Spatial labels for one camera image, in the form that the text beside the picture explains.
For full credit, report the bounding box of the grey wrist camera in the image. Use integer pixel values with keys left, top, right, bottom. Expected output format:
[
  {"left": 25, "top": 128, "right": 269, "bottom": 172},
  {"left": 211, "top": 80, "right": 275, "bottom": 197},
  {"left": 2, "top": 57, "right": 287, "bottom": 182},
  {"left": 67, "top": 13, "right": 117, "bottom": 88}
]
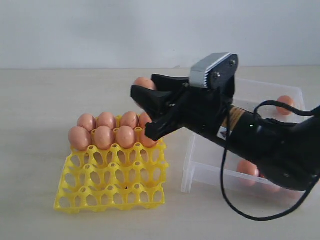
[{"left": 189, "top": 52, "right": 239, "bottom": 98}]

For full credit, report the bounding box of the clear plastic bin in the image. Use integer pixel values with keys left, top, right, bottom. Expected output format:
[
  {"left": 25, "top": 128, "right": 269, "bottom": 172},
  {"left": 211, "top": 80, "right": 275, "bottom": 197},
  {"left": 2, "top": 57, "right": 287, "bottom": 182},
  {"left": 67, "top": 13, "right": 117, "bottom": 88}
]
[{"left": 181, "top": 78, "right": 305, "bottom": 206}]

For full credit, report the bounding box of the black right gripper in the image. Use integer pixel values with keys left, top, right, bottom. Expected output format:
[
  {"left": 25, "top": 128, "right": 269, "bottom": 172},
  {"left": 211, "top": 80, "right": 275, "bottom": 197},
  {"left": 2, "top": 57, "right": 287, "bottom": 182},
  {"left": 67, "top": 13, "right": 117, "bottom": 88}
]
[{"left": 130, "top": 74, "right": 234, "bottom": 141}]

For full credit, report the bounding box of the yellow plastic egg tray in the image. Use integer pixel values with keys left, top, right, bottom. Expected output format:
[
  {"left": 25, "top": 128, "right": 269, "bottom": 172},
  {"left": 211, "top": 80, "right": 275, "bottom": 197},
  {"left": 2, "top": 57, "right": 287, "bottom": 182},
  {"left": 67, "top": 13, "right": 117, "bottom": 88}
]
[{"left": 52, "top": 114, "right": 169, "bottom": 214}]

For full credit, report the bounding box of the black cable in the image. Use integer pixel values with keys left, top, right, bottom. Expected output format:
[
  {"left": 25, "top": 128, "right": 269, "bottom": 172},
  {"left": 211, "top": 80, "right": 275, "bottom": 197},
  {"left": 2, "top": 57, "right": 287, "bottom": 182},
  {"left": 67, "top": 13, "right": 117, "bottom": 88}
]
[{"left": 220, "top": 99, "right": 320, "bottom": 222}]

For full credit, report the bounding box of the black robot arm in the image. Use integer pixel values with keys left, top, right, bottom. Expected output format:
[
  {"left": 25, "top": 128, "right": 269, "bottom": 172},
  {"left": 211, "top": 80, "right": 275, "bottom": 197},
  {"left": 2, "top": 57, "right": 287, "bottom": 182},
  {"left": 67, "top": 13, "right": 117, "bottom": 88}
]
[{"left": 130, "top": 74, "right": 320, "bottom": 191}]

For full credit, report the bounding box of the brown egg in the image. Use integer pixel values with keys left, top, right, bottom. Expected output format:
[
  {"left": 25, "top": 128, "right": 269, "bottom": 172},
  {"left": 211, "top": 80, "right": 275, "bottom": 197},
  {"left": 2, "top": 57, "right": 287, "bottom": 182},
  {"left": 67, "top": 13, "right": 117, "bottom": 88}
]
[
  {"left": 139, "top": 112, "right": 152, "bottom": 129},
  {"left": 94, "top": 125, "right": 115, "bottom": 150},
  {"left": 77, "top": 113, "right": 97, "bottom": 132},
  {"left": 116, "top": 125, "right": 136, "bottom": 149},
  {"left": 236, "top": 159, "right": 260, "bottom": 177},
  {"left": 68, "top": 126, "right": 92, "bottom": 152},
  {"left": 276, "top": 95, "right": 295, "bottom": 116},
  {"left": 133, "top": 77, "right": 157, "bottom": 91},
  {"left": 140, "top": 128, "right": 157, "bottom": 148},
  {"left": 96, "top": 111, "right": 117, "bottom": 130},
  {"left": 119, "top": 111, "right": 139, "bottom": 129}
]

